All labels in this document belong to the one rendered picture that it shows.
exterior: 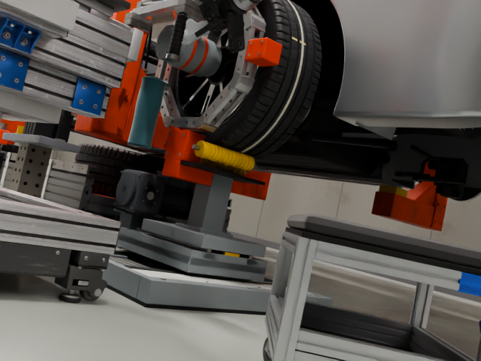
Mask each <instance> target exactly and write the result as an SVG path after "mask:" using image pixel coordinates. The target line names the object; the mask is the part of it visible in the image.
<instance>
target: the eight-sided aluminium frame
mask: <svg viewBox="0 0 481 361"><path fill-rule="evenodd" d="M243 21H244V24H245V25H244V38H245V49H244V50H243V51H240V52H238V57H237V61H236V64H235V70H234V74H233V78H232V80H231V81H230V82H229V83H228V84H227V86H226V87H225V88H224V89H223V91H222V92H221V93H220V94H219V95H218V96H217V97H216V99H215V100H214V101H213V102H212V103H211V105H210V106H209V107H208V109H207V110H206V111H205V112H204V113H203V114H202V115H201V116H200V117H181V116H180V113H179V110H178V106H177V105H176V102H175V98H174V96H173V93H172V90H171V84H172V81H173V75H174V72H175V67H173V66H170V65H169V64H167V62H165V61H163V60H161V59H159V61H158V64H157V70H156V73H155V77H157V78H160V79H162V80H164V81H165V83H166V85H165V89H164V92H163V97H162V104H161V107H160V113H161V115H162V119H163V122H164V124H165V127H168V128H170V126H173V127H179V128H182V129H184V130H190V131H193V132H204V133H213V132H214V131H215V130H216V129H218V128H219V125H220V124H221V123H222V122H223V121H224V119H226V118H227V116H228V115H229V114H230V113H231V112H232V111H233V109H234V108H235V107H236V106H237V105H238V104H239V102H240V101H241V100H242V99H243V98H244V97H245V96H246V95H248V93H249V92H250V90H251V89H252V87H253V83H254V82H255V80H254V78H255V74H256V68H257V65H255V64H253V63H251V62H248V61H246V60H245V58H246V52H247V48H248V42H249V40H251V39H260V38H263V35H264V33H266V30H265V28H266V23H265V20H264V18H263V17H262V16H261V14H260V12H259V10H258V9H257V7H256V6H255V7H253V8H252V9H251V10H250V11H247V12H246V13H245V14H243Z"/></svg>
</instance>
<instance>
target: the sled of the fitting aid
mask: <svg viewBox="0 0 481 361"><path fill-rule="evenodd" d="M117 246H118V247H121V248H124V249H126V250H127V251H129V252H132V253H134V254H140V255H143V256H146V257H148V258H150V259H154V260H156V261H159V262H161V263H164V264H167V265H169V266H172V267H175V268H177V270H179V271H182V272H185V273H187V274H197V275H203V276H207V275H213V276H224V277H229V278H231V279H239V280H246V281H251V280H255V281H264V277H265V273H266V267H267V263H268V262H267V261H264V260H261V259H257V258H254V257H253V256H249V255H244V254H235V253H230V252H226V251H217V250H212V249H204V248H200V247H198V246H193V245H191V244H187V243H184V242H181V241H177V240H175V239H170V238H168V237H165V236H161V235H158V234H154V233H151V232H149V231H145V230H142V228H139V227H137V229H136V230H135V229H131V228H123V227H121V228H120V233H119V237H118V240H117Z"/></svg>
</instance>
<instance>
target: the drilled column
mask: <svg viewBox="0 0 481 361"><path fill-rule="evenodd" d="M51 152H52V149H51V148H46V147H42V146H39V145H34V144H31V143H21V142H20V145H19V150H18V153H17V157H16V162H15V166H14V171H13V174H12V177H11V182H10V186H9V190H13V191H17V192H20V193H24V194H27V195H30V196H34V197H37V198H41V194H42V189H43V185H44V180H45V177H46V173H47V168H48V164H49V159H50V155H51Z"/></svg>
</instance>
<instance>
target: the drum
mask: <svg viewBox="0 0 481 361"><path fill-rule="evenodd" d="M173 29H174V24H169V25H167V26H166V27H165V28H164V29H163V30H162V31H161V32H160V34H159V37H158V38H157V42H156V46H155V52H156V55H157V58H158V59H161V60H163V61H165V62H167V63H168V64H169V65H170V66H173V67H175V68H178V69H181V70H182V71H185V72H187V73H190V74H193V75H195V76H197V77H203V76H204V77H210V76H212V75H214V74H215V73H216V71H217V70H218V68H219V66H220V63H221V59H222V52H221V50H220V48H219V47H217V46H216V45H215V42H213V41H211V40H209V39H207V38H205V37H201V38H199V39H198V40H196V41H194V42H193V43H191V44H182V46H181V48H180V55H179V57H180V61H179V62H170V61H168V60H166V59H165V58H166V54H167V53H168V51H169V47H170V42H171V38H172V35H173ZM186 38H188V31H187V29H185V33H184V35H183V41H184V40H185V39H186Z"/></svg>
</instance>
